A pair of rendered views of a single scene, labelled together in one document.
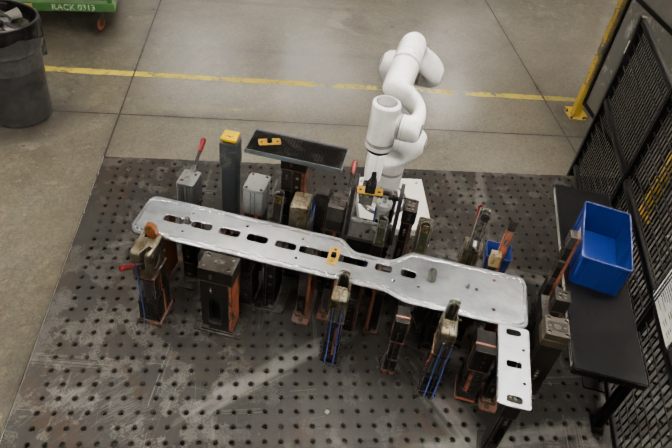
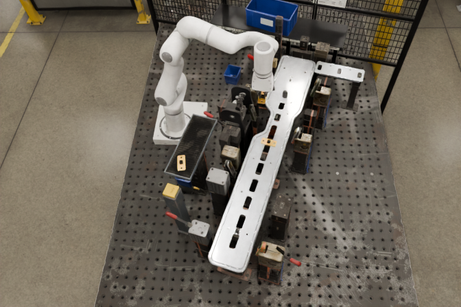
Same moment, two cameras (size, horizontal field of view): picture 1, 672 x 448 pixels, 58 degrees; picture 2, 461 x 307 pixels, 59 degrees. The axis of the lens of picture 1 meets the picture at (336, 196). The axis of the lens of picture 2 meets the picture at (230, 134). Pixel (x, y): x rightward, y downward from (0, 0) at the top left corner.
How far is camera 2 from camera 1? 1.75 m
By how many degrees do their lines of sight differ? 48
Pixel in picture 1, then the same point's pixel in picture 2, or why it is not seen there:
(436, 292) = (295, 94)
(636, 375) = (344, 27)
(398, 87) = (240, 40)
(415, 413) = (334, 132)
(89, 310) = not seen: outside the picture
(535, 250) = (222, 57)
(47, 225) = not seen: outside the picture
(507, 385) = (352, 76)
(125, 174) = not seen: outside the picture
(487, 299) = (298, 73)
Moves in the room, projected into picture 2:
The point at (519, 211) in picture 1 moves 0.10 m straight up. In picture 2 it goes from (188, 57) to (187, 47)
